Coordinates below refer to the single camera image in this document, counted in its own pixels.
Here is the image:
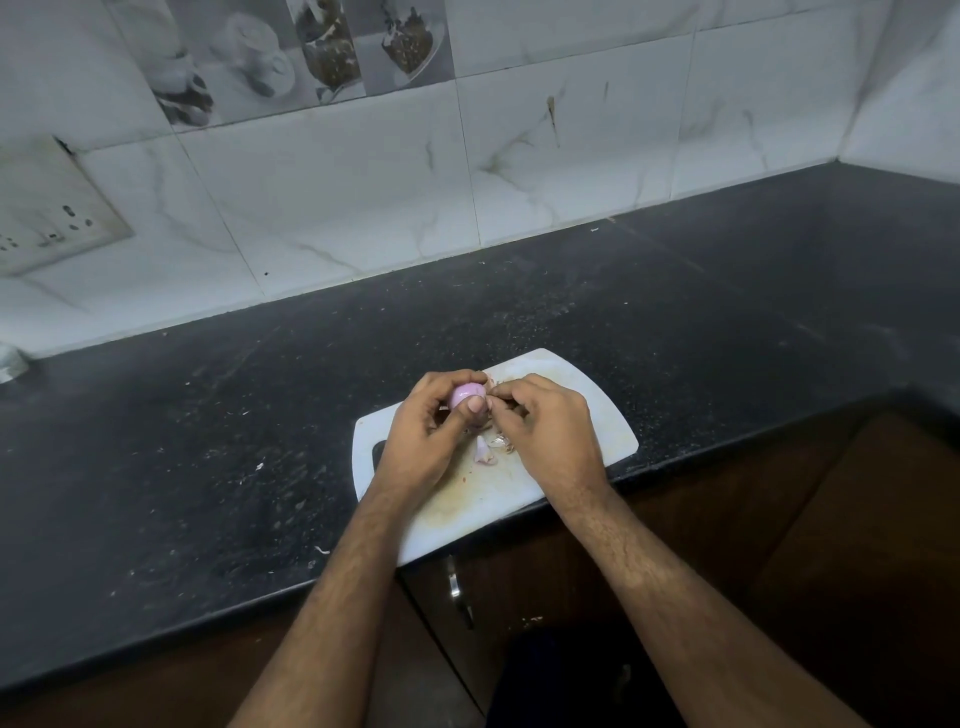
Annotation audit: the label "white plastic cutting board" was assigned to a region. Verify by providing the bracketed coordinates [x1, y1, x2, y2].
[351, 347, 640, 568]

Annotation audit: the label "person's dark trousers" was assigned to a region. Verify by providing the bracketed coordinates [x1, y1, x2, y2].
[485, 618, 689, 728]

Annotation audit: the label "person's left hand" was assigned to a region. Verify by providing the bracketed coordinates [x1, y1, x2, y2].
[367, 368, 490, 511]

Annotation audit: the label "person's right hand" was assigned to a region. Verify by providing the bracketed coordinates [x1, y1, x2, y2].
[485, 373, 613, 517]

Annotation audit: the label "white wall socket plate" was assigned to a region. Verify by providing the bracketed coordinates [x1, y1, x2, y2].
[0, 134, 135, 277]

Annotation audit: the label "onion peel scraps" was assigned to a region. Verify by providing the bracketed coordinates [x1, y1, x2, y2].
[472, 419, 520, 468]

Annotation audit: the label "metal cabinet door handle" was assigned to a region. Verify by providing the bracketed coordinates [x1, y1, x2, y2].
[446, 554, 477, 631]

